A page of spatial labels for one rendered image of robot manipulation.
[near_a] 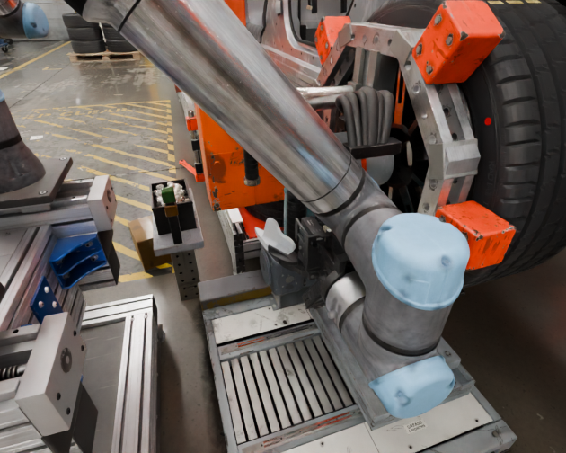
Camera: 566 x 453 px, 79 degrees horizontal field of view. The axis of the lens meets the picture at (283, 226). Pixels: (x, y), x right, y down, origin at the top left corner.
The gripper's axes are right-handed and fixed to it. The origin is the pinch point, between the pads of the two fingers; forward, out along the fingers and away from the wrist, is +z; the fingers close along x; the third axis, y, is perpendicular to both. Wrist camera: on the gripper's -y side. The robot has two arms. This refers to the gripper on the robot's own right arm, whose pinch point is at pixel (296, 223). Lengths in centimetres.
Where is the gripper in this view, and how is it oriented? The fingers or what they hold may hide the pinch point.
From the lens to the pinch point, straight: 61.4
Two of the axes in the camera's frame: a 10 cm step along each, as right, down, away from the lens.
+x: -9.5, 1.8, -2.6
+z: -3.1, -5.3, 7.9
